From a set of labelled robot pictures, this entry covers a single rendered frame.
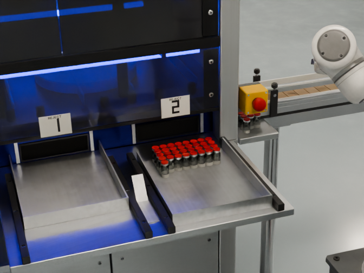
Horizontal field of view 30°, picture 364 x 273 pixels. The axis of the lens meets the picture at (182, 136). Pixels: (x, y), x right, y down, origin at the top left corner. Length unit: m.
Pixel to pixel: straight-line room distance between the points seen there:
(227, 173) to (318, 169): 1.90
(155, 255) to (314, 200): 1.45
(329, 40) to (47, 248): 0.79
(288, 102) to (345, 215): 1.26
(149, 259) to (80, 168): 0.42
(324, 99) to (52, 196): 0.96
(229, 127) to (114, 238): 0.58
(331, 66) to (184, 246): 1.03
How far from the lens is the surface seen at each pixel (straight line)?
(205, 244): 2.20
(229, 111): 1.99
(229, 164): 1.90
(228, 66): 1.94
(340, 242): 3.17
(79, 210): 1.69
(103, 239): 1.62
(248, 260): 3.01
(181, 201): 1.74
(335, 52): 1.32
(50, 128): 1.86
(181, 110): 1.94
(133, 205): 1.70
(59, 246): 1.62
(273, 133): 2.09
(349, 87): 1.35
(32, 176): 1.91
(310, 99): 2.24
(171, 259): 2.19
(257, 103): 1.98
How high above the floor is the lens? 1.80
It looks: 27 degrees down
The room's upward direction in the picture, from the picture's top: 1 degrees counter-clockwise
